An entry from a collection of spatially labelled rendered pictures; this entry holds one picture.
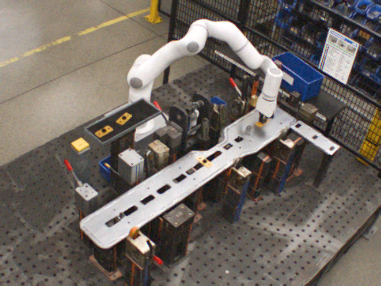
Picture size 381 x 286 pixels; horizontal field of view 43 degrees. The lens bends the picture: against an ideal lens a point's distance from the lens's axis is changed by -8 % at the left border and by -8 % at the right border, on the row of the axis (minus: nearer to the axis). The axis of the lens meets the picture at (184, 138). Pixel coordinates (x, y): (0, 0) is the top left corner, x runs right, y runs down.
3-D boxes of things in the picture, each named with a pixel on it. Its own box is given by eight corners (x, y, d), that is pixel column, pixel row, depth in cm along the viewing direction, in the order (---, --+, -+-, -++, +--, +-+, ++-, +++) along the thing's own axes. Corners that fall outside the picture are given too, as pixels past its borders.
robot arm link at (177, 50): (143, 80, 281) (135, 97, 269) (128, 65, 276) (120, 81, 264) (213, 35, 254) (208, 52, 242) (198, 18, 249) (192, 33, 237)
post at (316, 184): (320, 193, 283) (335, 157, 264) (306, 183, 288) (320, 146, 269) (326, 188, 287) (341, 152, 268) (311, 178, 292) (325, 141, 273)
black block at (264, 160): (256, 205, 272) (268, 166, 253) (241, 194, 277) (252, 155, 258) (264, 198, 277) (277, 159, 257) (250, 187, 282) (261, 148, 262)
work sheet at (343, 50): (346, 86, 289) (360, 43, 269) (316, 69, 300) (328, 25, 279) (348, 86, 290) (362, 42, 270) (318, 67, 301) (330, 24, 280)
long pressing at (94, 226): (108, 256, 202) (108, 254, 201) (74, 223, 213) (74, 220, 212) (299, 121, 284) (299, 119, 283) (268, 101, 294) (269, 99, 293)
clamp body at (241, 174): (231, 227, 258) (245, 181, 236) (213, 214, 264) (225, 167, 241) (243, 218, 264) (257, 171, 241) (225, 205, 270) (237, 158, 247)
